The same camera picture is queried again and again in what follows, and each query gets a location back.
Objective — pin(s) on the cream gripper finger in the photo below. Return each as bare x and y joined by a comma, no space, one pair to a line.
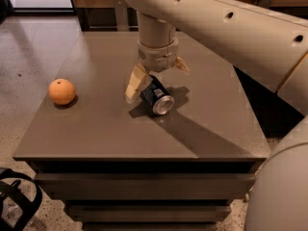
139,81
181,65

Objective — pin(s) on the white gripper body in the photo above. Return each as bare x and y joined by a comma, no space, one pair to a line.
158,57

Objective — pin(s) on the blue pepsi can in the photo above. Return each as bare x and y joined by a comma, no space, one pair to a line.
157,97

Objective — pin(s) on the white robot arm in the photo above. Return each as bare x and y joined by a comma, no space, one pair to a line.
271,48

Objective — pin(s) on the orange fruit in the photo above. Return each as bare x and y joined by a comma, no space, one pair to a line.
62,91

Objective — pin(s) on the grey drawer cabinet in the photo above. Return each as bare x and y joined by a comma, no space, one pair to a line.
118,167

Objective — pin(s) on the left metal bracket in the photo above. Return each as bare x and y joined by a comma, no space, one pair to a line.
121,15

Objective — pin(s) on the black strap object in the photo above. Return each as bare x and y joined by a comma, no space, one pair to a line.
9,182

